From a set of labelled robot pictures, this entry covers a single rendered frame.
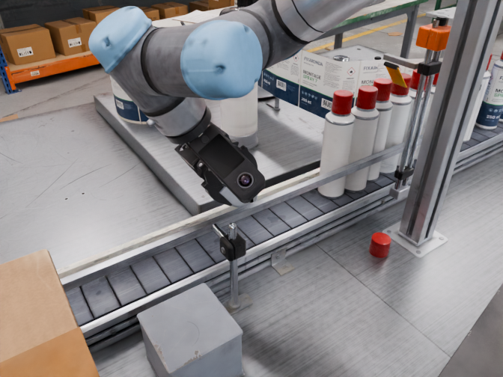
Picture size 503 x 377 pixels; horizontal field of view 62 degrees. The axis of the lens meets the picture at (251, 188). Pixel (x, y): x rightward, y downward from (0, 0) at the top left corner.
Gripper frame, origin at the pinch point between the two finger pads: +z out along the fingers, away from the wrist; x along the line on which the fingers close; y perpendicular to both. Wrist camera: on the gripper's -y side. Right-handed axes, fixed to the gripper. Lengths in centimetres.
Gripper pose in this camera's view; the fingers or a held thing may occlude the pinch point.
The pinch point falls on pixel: (252, 203)
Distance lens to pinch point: 70.1
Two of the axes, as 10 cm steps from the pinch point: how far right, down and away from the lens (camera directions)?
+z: 4.1, 5.6, 7.2
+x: -7.2, 6.9, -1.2
